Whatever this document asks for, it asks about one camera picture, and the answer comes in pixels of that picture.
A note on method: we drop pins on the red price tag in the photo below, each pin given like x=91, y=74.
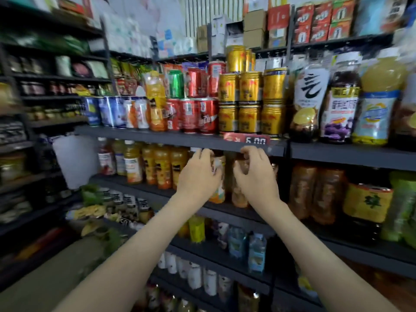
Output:
x=247, y=139

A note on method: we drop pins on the light blue plastic jug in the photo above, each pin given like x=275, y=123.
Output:
x=380, y=15

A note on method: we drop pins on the white orange soda cans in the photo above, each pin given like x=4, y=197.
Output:
x=130, y=115
x=142, y=115

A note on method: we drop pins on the white shelf end panel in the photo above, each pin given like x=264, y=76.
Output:
x=77, y=159

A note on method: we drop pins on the person's right hand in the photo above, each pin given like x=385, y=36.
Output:
x=257, y=182

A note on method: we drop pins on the white cardboard boxes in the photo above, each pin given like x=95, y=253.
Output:
x=226, y=35

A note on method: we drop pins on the group of colourful snack bags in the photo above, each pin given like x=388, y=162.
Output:
x=123, y=81

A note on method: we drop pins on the orange juice bottle white cap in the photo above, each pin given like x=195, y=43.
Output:
x=133, y=167

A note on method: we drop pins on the small brown cardboard box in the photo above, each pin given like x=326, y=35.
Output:
x=204, y=39

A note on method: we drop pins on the black condiment rack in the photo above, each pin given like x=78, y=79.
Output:
x=58, y=121

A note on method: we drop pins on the dark grape juice bottle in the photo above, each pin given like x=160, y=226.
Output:
x=339, y=107

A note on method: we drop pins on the wall poster with people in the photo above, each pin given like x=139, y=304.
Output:
x=130, y=6

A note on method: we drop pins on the group of red soda cans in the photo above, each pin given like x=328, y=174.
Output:
x=195, y=117

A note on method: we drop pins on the white black brushstroke bottle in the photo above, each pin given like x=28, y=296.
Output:
x=311, y=94

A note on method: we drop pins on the stack of gold Red Bull cans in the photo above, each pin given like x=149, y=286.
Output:
x=250, y=100

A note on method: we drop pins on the red fruit juice bottle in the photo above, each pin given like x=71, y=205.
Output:
x=107, y=162

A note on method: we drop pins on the dark grey metal shelf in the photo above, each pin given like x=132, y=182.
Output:
x=182, y=141

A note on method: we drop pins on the stack of white tissue packs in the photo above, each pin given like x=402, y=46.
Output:
x=130, y=35

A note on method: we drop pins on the stack of red cartons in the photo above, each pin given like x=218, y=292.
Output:
x=325, y=22

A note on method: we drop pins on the row of small white bottles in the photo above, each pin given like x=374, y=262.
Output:
x=195, y=276

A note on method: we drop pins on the person's left forearm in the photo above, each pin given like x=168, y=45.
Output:
x=130, y=269

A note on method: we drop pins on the person's right forearm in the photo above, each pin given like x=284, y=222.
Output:
x=318, y=276

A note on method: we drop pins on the person's left hand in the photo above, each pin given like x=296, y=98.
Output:
x=198, y=182

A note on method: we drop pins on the white label tea bottle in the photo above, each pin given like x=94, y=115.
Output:
x=104, y=199
x=145, y=211
x=117, y=202
x=130, y=207

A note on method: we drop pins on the yellow juice bottle blue label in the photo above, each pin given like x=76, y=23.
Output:
x=119, y=159
x=379, y=107

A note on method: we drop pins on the dark bottle yellow label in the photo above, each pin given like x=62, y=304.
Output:
x=367, y=204

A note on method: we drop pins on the amber tea bottle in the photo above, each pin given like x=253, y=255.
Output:
x=239, y=200
x=330, y=195
x=303, y=191

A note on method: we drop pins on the green drink bottle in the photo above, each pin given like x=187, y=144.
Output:
x=402, y=211

